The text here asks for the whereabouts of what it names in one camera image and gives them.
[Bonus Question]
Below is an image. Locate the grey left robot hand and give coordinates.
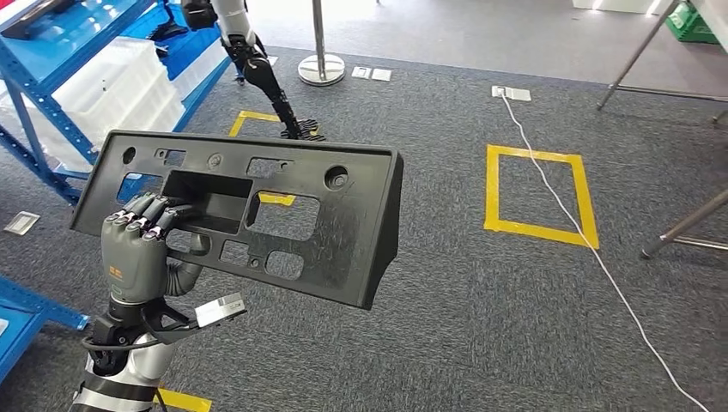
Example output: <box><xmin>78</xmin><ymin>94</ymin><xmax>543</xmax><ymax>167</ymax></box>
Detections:
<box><xmin>100</xmin><ymin>193</ymin><xmax>211</xmax><ymax>306</ymax></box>

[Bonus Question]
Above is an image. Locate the black plastic plate bracket part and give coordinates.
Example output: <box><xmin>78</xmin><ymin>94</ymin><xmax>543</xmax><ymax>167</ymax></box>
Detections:
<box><xmin>69</xmin><ymin>130</ymin><xmax>405</xmax><ymax>311</ymax></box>

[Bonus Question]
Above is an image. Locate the white plastic crate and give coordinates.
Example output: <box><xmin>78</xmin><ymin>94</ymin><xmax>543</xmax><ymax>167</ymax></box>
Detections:
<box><xmin>33</xmin><ymin>79</ymin><xmax>186</xmax><ymax>172</ymax></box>
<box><xmin>170</xmin><ymin>38</ymin><xmax>230</xmax><ymax>105</ymax></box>
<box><xmin>52</xmin><ymin>36</ymin><xmax>172</xmax><ymax>109</ymax></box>

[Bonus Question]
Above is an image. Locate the yellow floor tape square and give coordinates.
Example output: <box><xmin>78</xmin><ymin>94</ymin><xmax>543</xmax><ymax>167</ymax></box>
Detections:
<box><xmin>483</xmin><ymin>144</ymin><xmax>600</xmax><ymax>250</ymax></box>
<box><xmin>228</xmin><ymin>111</ymin><xmax>319</xmax><ymax>207</ymax></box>

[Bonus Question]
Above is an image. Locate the floor socket plate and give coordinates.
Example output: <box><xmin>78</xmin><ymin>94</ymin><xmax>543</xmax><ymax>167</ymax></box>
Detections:
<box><xmin>491</xmin><ymin>85</ymin><xmax>531</xmax><ymax>102</ymax></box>

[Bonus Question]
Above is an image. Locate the green plastic crate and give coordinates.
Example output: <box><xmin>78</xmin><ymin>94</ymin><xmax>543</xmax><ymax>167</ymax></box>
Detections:
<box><xmin>665</xmin><ymin>0</ymin><xmax>720</xmax><ymax>45</ymax></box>

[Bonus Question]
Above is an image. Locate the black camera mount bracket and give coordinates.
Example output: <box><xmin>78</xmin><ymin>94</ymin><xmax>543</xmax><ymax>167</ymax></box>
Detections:
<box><xmin>139</xmin><ymin>295</ymin><xmax>248</xmax><ymax>346</ymax></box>

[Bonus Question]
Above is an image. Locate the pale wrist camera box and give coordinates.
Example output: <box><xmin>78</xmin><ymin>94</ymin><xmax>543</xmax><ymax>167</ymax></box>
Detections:
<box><xmin>195</xmin><ymin>292</ymin><xmax>247</xmax><ymax>330</ymax></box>

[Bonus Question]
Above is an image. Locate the chrome stanchion post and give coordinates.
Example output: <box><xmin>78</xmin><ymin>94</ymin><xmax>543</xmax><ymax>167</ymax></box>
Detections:
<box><xmin>297</xmin><ymin>0</ymin><xmax>346</xmax><ymax>88</ymax></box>

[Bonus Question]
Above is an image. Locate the white power cable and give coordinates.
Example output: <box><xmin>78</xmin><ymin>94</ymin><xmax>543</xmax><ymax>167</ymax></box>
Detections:
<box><xmin>498</xmin><ymin>90</ymin><xmax>711</xmax><ymax>412</ymax></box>

